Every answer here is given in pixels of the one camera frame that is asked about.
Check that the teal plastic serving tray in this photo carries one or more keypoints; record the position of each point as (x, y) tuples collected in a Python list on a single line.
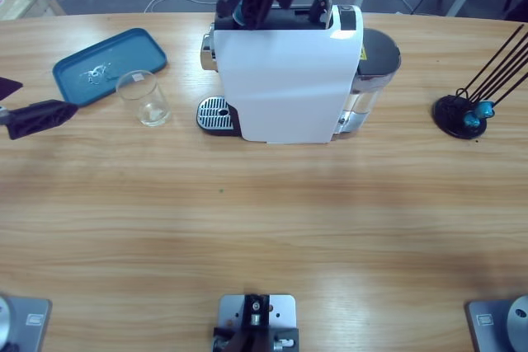
[(107, 59)]

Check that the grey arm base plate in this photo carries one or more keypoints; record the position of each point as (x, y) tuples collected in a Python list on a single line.
[(20, 323), (503, 323)]

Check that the clear drinking glass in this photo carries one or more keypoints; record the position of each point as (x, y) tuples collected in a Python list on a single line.
[(146, 104)]

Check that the black capsule holder with rods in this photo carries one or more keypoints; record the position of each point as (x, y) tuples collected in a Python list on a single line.
[(447, 109)]

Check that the black drip tray metal grate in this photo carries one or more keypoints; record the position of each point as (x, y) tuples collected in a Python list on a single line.
[(214, 115)]

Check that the clear water tank black lid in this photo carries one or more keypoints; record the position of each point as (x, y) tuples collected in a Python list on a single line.
[(377, 55)]

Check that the pale wooden crate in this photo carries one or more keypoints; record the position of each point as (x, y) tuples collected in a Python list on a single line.
[(20, 1)]

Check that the white capsule coffee machine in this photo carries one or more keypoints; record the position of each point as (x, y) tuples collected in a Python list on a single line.
[(288, 80)]

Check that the blue coffee capsule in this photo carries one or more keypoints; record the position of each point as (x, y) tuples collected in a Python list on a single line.
[(238, 18), (484, 109), (470, 121)]

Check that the white camera mount dark post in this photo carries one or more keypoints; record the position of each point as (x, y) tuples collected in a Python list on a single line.
[(255, 319)]

